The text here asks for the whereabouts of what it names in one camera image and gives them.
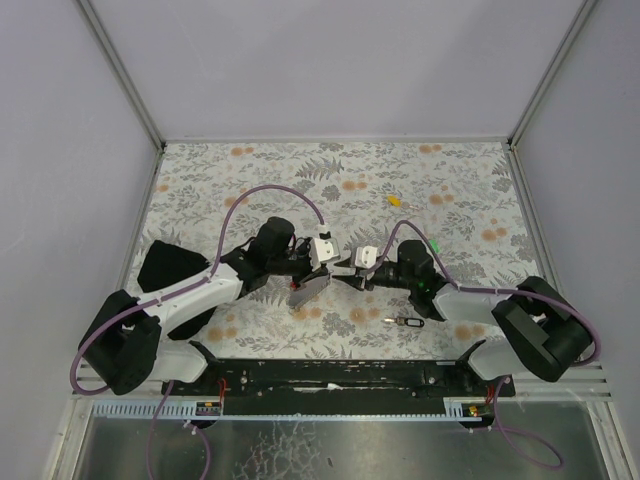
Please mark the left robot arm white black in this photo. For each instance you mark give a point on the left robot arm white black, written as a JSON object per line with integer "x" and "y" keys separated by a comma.
{"x": 135, "y": 339}

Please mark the green tag key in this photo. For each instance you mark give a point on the green tag key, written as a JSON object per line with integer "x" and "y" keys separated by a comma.
{"x": 435, "y": 246}

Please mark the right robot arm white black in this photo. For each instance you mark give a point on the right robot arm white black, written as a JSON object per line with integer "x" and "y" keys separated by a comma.
{"x": 542, "y": 333}

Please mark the yellow tag key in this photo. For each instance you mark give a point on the yellow tag key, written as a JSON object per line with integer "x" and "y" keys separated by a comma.
{"x": 401, "y": 204}

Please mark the black cloth cap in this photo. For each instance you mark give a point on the black cloth cap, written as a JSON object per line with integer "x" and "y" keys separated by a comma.
{"x": 166, "y": 264}

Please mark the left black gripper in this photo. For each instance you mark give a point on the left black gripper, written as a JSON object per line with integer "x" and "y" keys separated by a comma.
{"x": 310, "y": 267}

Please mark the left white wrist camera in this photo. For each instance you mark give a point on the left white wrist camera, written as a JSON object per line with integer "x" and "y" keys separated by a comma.
{"x": 323, "y": 249}

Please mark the aluminium frame posts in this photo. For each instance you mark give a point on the aluminium frame posts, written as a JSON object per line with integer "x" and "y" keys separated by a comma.
{"x": 293, "y": 71}

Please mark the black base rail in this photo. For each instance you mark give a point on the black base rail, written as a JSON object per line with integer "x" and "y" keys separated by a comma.
{"x": 328, "y": 387}

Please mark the red grey key organizer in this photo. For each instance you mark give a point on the red grey key organizer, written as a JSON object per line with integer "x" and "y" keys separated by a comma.
{"x": 308, "y": 289}

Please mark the floral table mat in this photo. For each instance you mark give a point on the floral table mat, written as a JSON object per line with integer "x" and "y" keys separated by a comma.
{"x": 211, "y": 197}

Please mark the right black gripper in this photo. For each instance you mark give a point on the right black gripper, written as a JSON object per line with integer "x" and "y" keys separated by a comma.
{"x": 368, "y": 276}

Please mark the black tag key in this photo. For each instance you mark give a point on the black tag key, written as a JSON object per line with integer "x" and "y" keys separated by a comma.
{"x": 409, "y": 322}

